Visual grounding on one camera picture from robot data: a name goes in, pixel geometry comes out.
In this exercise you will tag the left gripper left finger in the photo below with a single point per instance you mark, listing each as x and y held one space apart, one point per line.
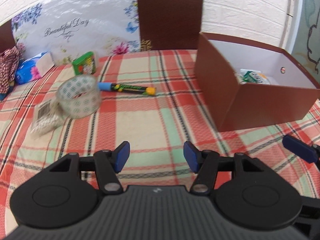
108 164

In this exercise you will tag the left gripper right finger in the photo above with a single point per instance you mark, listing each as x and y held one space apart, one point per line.
205 165

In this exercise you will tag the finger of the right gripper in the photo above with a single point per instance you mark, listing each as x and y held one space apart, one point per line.
309 153

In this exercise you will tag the clear patterned tape roll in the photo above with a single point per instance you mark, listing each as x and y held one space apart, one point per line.
79 96

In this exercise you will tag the marker with blue cap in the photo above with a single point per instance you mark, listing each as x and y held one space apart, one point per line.
125 88

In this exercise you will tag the green illustrated small box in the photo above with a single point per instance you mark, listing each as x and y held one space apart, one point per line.
85 64

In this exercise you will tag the white bead packet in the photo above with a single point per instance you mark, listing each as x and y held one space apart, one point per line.
47 116

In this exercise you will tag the plaid bed blanket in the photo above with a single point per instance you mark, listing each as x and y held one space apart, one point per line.
156 128

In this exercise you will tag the brown cardboard storage box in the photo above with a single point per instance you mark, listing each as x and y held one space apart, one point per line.
234 104

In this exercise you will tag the cartoon painted door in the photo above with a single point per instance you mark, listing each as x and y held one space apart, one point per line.
306 48

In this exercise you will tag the blue tissue pack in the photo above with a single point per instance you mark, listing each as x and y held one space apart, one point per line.
34 68

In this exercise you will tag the red white checkered cloth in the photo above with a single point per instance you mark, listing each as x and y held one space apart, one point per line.
10 59

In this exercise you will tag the dark brown headboard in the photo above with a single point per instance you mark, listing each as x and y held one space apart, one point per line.
164 24

